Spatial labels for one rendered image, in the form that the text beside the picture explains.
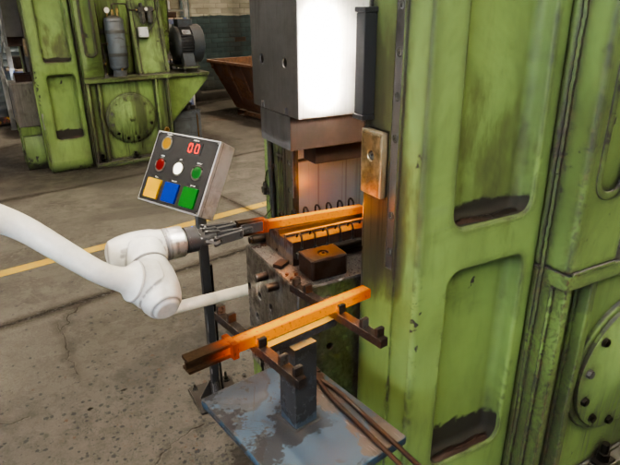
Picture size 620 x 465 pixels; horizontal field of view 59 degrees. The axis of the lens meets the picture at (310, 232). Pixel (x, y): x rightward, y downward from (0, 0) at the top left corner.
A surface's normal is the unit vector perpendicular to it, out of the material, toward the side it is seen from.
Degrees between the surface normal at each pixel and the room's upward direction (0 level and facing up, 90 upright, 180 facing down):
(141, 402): 0
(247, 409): 0
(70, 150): 90
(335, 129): 90
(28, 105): 90
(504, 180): 89
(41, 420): 0
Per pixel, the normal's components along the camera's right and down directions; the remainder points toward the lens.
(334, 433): -0.01, -0.92
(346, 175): 0.48, 0.33
